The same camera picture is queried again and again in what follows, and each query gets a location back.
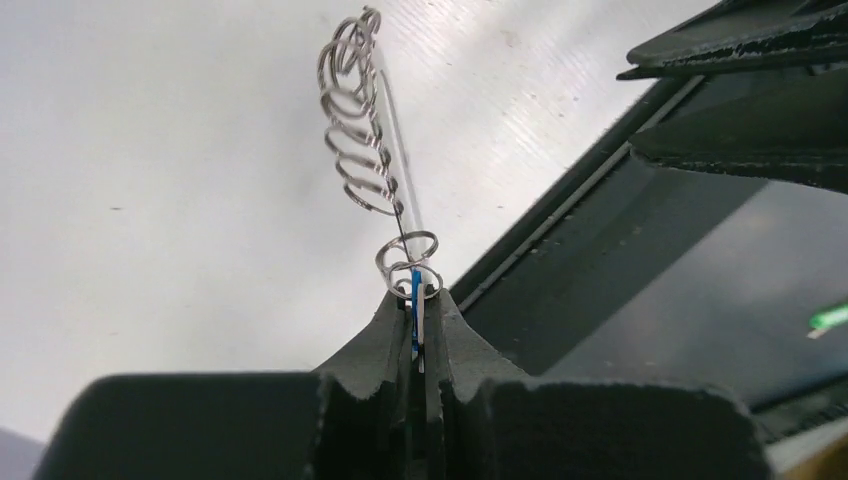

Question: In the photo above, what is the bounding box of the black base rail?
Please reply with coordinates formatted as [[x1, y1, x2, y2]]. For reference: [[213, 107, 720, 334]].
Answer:
[[449, 72, 848, 445]]

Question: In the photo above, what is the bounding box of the blue capped silver key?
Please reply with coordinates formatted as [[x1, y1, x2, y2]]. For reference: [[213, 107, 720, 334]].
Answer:
[[411, 269, 425, 373]]

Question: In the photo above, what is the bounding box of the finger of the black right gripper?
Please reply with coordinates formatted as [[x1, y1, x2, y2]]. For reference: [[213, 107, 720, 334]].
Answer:
[[630, 69, 847, 194], [617, 1, 847, 81]]

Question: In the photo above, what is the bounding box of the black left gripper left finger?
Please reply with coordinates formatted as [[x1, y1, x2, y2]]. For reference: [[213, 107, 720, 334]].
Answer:
[[34, 295, 410, 479]]

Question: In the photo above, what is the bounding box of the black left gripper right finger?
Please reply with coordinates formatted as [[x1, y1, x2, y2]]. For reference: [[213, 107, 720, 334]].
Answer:
[[422, 291, 773, 479]]

